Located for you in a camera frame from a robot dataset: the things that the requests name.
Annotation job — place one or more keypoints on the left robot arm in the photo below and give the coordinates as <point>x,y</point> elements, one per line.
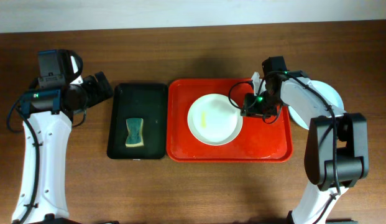
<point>42,197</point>

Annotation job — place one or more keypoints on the black plastic tray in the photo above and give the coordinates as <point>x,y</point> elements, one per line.
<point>148,101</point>

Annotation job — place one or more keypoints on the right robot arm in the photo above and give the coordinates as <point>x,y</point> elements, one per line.
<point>336,154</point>

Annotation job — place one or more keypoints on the white cream plate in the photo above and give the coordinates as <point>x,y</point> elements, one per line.
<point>213,120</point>

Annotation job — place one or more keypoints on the light blue plate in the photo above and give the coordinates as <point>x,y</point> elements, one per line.
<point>328,92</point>

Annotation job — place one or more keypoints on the green yellow sponge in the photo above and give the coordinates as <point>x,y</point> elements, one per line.
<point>135,132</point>

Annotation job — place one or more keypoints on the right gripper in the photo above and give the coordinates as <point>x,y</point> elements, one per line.
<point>250,109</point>

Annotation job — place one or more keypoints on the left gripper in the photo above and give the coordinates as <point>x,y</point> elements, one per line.
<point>98,94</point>

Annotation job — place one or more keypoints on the red plastic tray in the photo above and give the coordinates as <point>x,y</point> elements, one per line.
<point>257,141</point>

